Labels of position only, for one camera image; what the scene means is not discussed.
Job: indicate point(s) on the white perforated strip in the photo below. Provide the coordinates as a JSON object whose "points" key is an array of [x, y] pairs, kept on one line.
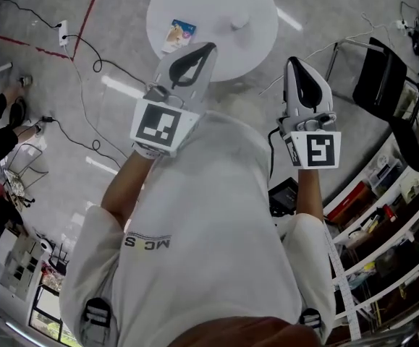
{"points": [[341, 277]]}

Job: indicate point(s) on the person's right forearm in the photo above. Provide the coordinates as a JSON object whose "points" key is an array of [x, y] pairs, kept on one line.
{"points": [[308, 193]]}

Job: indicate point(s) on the white cotton swab container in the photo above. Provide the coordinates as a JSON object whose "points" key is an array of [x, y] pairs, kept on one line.
{"points": [[240, 21]]}

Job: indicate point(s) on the white power strip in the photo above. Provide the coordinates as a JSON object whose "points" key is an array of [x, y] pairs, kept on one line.
{"points": [[402, 24], [63, 33]]}

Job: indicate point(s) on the white storage shelf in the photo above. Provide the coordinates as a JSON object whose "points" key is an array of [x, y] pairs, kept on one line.
{"points": [[393, 212]]}

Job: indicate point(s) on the black box device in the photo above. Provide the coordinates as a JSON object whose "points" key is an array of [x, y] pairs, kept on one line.
{"points": [[283, 195]]}

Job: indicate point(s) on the white machine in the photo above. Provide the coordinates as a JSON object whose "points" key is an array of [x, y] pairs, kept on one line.
{"points": [[21, 262]]}

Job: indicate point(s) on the blue and beige packet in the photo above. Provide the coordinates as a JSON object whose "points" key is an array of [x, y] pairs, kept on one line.
{"points": [[178, 36]]}

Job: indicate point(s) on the person's white t-shirt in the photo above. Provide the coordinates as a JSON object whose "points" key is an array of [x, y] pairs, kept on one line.
{"points": [[202, 212]]}

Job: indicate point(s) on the person's left forearm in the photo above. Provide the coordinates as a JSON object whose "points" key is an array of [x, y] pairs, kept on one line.
{"points": [[129, 186]]}

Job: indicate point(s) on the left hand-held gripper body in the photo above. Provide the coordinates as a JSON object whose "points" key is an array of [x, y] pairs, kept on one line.
{"points": [[155, 125]]}

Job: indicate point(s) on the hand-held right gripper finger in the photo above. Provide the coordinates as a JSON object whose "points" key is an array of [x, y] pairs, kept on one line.
{"points": [[294, 81], [323, 96]]}

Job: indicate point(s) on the red floor tape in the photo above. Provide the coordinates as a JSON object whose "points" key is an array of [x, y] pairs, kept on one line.
{"points": [[75, 42]]}

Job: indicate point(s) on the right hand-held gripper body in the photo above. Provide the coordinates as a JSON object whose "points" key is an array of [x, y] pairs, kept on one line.
{"points": [[319, 148]]}

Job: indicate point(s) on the black folding chair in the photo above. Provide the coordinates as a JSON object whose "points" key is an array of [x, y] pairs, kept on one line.
{"points": [[386, 85]]}

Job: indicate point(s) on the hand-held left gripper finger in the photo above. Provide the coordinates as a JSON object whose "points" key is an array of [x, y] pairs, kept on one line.
{"points": [[207, 67], [165, 69]]}

